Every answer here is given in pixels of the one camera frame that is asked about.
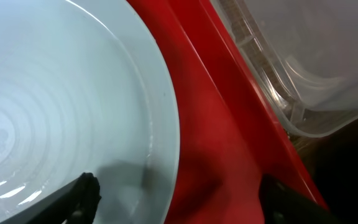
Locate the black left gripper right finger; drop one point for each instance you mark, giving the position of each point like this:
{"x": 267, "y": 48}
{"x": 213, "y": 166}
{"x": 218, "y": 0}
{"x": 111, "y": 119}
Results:
{"x": 282, "y": 205}

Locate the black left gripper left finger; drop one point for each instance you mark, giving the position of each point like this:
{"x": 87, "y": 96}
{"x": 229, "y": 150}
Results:
{"x": 75, "y": 203}

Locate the light blue plate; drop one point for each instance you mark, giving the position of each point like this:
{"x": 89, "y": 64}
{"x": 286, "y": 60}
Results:
{"x": 84, "y": 88}

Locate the red plastic tray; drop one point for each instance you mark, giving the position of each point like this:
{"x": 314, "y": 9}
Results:
{"x": 229, "y": 135}

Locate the clear plastic bin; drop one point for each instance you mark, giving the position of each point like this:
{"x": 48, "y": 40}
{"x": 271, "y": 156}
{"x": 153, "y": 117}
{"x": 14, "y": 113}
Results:
{"x": 304, "y": 55}

